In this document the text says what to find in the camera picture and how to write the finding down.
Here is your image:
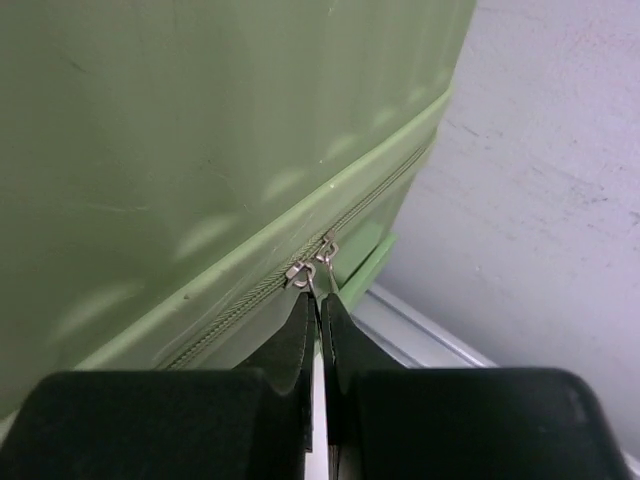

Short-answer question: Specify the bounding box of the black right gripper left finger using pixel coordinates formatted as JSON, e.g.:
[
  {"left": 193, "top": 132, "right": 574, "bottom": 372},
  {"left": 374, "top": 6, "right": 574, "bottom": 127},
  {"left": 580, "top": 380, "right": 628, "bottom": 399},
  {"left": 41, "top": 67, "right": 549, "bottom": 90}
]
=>
[{"left": 1, "top": 293, "right": 316, "bottom": 479}]

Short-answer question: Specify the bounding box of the green suitcase blue lining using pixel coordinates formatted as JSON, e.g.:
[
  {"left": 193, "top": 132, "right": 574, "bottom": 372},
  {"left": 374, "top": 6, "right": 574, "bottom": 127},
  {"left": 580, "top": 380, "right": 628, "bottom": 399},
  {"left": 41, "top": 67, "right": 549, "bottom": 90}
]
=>
[{"left": 1, "top": 1, "right": 475, "bottom": 428}]

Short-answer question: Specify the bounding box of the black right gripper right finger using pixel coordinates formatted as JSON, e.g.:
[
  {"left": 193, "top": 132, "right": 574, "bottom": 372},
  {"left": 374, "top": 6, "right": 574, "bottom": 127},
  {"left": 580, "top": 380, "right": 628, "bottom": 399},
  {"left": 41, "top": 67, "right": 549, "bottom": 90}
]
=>
[{"left": 319, "top": 294, "right": 632, "bottom": 479}]

